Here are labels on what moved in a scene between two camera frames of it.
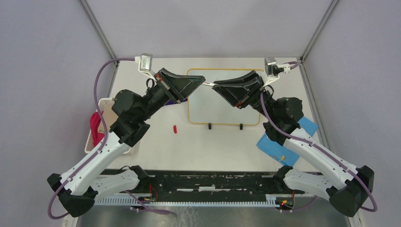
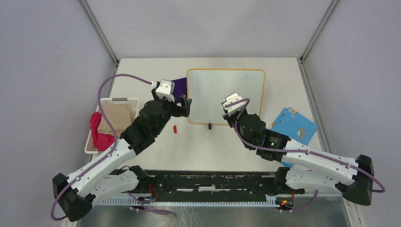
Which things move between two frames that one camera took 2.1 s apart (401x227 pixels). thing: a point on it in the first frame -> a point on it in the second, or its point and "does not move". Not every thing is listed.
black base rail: [180, 185] does not move
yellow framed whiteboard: [207, 106] does not move
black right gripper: [239, 95] -> [229, 117]
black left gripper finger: [184, 87] -> [186, 103]
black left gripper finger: [161, 72] -> [154, 94]
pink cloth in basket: [95, 120] does not move
